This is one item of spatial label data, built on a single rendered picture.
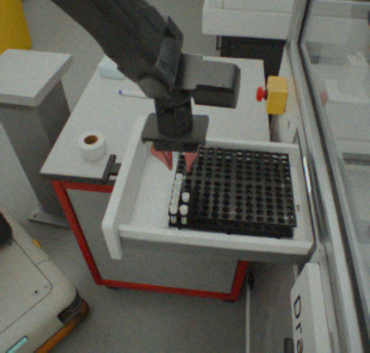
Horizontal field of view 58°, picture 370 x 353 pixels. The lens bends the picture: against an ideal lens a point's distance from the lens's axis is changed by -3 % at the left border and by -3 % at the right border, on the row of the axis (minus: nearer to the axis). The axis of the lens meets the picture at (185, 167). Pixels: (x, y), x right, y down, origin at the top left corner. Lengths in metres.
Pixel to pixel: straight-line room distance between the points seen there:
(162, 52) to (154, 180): 0.37
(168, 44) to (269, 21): 0.94
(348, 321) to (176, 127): 0.34
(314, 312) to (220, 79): 0.33
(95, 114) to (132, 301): 0.80
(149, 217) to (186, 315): 0.85
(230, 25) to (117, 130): 0.61
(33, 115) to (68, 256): 0.68
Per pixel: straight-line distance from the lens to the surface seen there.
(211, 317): 1.48
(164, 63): 0.41
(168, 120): 0.52
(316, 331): 0.51
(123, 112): 1.05
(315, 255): 0.58
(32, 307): 1.29
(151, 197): 0.71
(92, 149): 0.89
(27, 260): 1.38
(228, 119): 1.02
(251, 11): 1.34
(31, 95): 1.21
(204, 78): 0.46
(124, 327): 1.48
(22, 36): 3.23
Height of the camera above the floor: 1.39
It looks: 47 degrees down
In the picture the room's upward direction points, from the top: straight up
